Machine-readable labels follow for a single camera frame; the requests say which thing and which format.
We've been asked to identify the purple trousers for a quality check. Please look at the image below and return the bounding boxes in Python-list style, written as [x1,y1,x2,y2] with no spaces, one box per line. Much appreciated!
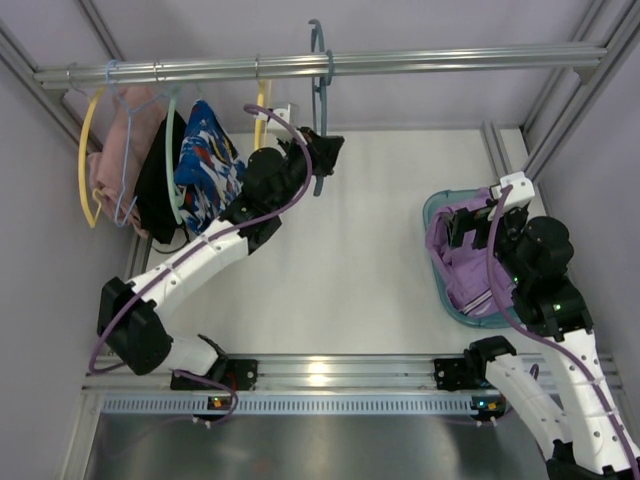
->
[423,188,508,329]

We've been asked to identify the teal plastic hanger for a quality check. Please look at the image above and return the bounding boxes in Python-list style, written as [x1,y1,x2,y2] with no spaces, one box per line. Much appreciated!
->
[308,19,334,197]

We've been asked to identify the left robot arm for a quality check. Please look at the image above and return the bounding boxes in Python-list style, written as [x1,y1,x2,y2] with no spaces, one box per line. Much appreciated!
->
[97,127,345,382]

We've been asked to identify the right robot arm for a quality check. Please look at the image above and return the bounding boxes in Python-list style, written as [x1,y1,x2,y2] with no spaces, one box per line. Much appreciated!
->
[444,202,639,479]

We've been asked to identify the yellow plastic hanger right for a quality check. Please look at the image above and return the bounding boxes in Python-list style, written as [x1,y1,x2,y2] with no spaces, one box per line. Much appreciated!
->
[254,80,272,150]

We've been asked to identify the yellow plastic hanger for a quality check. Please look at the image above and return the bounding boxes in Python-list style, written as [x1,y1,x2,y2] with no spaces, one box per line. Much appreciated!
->
[254,80,272,150]
[77,87,105,229]

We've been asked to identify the mint green plastic hanger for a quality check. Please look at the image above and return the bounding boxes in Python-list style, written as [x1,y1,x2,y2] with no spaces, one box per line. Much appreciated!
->
[165,86,183,225]

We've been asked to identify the pink trousers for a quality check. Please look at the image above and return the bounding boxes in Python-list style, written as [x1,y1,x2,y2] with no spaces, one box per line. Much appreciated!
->
[87,86,166,237]

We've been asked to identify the yellow plastic hanger left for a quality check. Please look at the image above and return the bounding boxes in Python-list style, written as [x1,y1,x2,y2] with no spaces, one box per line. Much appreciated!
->
[77,87,105,229]

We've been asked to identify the teal transparent plastic tub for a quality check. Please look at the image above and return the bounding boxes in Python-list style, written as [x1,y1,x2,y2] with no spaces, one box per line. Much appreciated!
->
[422,188,531,330]

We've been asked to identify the blue red white shorts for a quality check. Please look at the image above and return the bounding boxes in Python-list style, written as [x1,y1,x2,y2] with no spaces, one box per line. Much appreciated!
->
[174,100,247,234]

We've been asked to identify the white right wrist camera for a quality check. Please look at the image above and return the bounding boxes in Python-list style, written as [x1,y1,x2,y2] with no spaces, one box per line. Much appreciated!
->
[488,171,535,220]

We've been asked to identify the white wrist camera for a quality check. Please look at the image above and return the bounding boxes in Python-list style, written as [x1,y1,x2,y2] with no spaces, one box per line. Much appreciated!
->
[267,103,299,141]
[488,171,535,220]

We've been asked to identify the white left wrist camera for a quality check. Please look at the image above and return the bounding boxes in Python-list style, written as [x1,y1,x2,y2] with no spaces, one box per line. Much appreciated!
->
[267,103,299,141]

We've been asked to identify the aluminium hanging rail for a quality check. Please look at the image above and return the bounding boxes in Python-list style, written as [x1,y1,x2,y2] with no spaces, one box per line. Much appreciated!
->
[33,42,607,91]

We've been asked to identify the black trousers with drawstring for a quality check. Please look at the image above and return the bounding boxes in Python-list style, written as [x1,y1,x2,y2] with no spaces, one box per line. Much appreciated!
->
[134,119,179,245]

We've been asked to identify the light blue wire hanger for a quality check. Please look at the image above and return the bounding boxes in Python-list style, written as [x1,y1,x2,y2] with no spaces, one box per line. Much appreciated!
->
[100,59,166,227]

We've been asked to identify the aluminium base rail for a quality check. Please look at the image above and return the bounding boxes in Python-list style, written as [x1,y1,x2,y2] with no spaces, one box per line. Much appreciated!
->
[82,354,623,394]

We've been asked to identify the aluminium frame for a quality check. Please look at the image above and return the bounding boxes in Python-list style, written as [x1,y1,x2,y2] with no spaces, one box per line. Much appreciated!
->
[0,0,640,191]

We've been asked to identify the slotted cable duct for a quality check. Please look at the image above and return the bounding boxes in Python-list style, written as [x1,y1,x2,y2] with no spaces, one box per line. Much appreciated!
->
[102,394,505,416]

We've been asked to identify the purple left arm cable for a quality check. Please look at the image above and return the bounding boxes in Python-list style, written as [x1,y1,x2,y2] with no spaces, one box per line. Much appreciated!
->
[87,103,315,426]

